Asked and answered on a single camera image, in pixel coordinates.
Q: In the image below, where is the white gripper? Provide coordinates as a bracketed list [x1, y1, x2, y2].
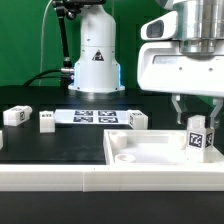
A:
[137, 41, 224, 129]

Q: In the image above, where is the white square tabletop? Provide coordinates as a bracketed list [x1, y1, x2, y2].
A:
[102, 128, 224, 167]

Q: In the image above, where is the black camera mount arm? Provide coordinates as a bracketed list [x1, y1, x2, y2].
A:
[52, 0, 106, 68]

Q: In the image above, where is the black cable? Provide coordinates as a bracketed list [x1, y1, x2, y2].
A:
[22, 68, 75, 88]

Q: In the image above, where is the white L-shaped obstacle fence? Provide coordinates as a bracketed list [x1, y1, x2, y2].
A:
[0, 131, 224, 193]

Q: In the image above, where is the white fiducial tag sheet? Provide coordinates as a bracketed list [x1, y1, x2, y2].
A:
[55, 109, 128, 125]

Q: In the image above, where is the white cable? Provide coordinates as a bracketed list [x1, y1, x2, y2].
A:
[39, 0, 54, 78]

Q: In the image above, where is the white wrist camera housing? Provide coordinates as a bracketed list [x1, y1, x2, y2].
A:
[141, 11, 178, 41]

